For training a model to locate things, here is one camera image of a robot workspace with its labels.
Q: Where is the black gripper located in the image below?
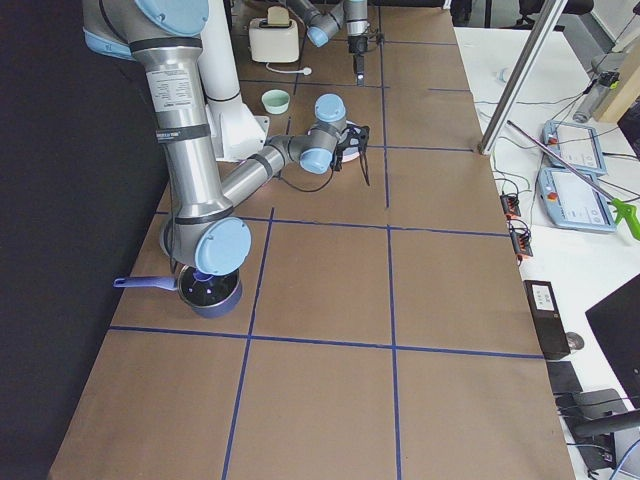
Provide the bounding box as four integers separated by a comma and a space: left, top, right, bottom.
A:
331, 124, 370, 171
348, 34, 368, 85

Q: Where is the pink plate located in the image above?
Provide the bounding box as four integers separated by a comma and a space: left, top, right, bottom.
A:
339, 121, 361, 162

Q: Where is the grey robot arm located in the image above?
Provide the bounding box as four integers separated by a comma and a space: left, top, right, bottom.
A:
83, 1, 349, 276
281, 0, 370, 86

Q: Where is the green bowl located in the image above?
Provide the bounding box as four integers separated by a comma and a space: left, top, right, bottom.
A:
261, 89, 291, 115

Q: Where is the cream white toaster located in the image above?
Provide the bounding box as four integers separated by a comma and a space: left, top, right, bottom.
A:
248, 6, 300, 63

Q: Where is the orange black power strip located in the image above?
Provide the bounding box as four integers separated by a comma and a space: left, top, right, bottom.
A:
500, 193, 533, 264

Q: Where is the dark blue saucepan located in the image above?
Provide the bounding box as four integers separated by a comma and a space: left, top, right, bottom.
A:
113, 265, 243, 318

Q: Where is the upper blue teach pendant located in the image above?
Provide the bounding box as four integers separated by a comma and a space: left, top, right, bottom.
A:
541, 120, 607, 176

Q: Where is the blue teach pendant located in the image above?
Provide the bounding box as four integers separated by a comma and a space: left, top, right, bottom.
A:
541, 120, 607, 176
537, 166, 616, 233

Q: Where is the lower blue teach pendant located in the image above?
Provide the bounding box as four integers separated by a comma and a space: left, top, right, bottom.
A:
537, 166, 616, 233

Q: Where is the grey water bottle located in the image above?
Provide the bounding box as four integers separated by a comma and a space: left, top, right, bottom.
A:
572, 82, 609, 123

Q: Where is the black power adapter box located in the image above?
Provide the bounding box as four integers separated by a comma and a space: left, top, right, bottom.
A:
523, 280, 570, 360

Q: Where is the black monitor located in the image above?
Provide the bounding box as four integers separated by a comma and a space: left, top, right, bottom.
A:
586, 275, 640, 407

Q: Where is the white power plug cable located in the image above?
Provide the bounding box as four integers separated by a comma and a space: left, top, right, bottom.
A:
264, 61, 314, 77

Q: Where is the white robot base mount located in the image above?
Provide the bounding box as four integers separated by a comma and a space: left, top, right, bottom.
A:
206, 101, 270, 162

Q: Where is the aluminium camera post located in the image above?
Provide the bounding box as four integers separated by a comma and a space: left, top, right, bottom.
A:
478, 0, 568, 155

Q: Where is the green handled grabber stick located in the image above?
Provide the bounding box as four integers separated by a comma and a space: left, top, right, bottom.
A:
507, 119, 640, 246

